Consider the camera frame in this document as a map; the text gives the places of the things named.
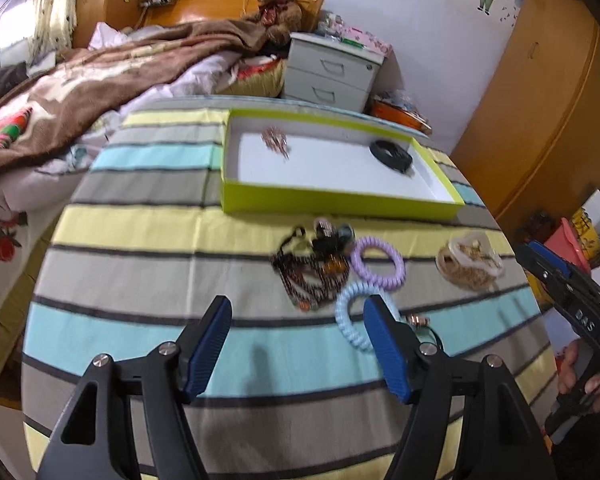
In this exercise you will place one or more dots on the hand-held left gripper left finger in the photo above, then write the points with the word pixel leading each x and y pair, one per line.
pixel 207 345

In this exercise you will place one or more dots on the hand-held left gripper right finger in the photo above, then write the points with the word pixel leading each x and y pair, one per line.
pixel 382 345

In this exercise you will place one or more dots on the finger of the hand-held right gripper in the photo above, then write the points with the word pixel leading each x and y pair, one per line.
pixel 535 265
pixel 555 255

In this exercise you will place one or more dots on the pearly beige hair claw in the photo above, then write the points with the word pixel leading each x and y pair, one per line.
pixel 467 267

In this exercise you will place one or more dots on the lime green shallow box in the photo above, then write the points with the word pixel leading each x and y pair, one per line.
pixel 330 170

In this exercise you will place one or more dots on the person's right hand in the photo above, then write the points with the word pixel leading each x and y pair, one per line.
pixel 567 370

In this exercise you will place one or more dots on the red plastic container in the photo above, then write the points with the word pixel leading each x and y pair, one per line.
pixel 567 242

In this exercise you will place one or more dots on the wooden wardrobe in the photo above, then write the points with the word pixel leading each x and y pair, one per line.
pixel 550 100

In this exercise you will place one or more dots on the black smart band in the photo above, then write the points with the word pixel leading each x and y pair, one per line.
pixel 380 152

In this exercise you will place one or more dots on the orange box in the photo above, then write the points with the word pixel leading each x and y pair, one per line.
pixel 397 115

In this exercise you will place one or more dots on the pink beaded hair clip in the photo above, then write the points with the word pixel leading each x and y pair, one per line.
pixel 276 142

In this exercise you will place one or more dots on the white floral quilt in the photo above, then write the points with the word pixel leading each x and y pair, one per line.
pixel 10 210

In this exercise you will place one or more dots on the yellow mattress sheet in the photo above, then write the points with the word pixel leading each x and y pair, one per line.
pixel 260 82

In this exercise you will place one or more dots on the white drawer nightstand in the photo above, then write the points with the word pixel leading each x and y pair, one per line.
pixel 325 72

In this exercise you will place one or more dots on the pink floral box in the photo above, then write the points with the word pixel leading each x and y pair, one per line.
pixel 367 40

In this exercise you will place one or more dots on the brown fleece blanket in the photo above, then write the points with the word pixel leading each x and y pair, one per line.
pixel 105 80

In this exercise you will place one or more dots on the red green striped cloth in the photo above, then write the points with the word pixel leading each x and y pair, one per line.
pixel 2 132

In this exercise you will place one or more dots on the wooden bed headboard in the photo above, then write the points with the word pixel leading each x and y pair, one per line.
pixel 205 7

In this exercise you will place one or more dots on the brown teddy bear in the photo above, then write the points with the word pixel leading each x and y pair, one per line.
pixel 277 10

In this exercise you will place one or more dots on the dotted curtain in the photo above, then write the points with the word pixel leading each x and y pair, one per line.
pixel 55 5

